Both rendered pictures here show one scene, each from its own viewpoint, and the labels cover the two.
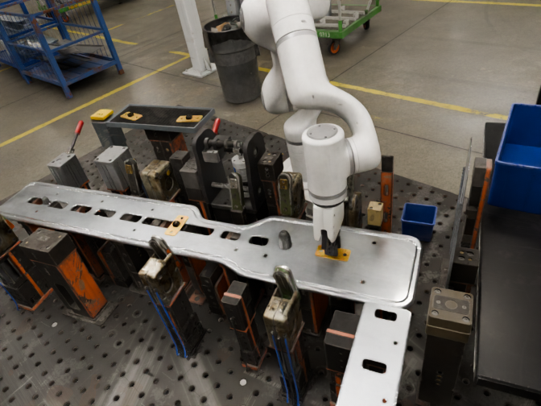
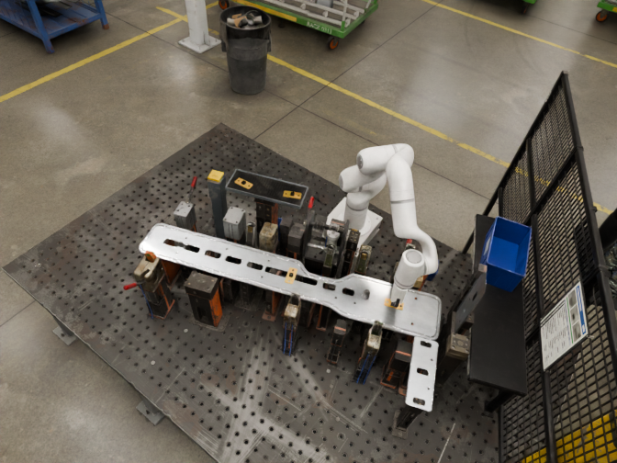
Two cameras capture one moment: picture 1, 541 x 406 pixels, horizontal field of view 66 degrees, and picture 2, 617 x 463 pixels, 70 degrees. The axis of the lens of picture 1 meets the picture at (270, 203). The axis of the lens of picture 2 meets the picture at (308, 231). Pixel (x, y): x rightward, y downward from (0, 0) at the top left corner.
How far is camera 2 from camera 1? 1.04 m
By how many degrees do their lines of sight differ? 17
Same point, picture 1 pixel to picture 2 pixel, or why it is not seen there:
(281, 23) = (398, 194)
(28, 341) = (170, 342)
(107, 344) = (231, 345)
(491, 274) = (476, 324)
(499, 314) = (480, 347)
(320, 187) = (405, 281)
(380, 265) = (420, 313)
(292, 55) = (402, 213)
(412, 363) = not seen: hidden behind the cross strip
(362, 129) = (431, 254)
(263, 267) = (355, 311)
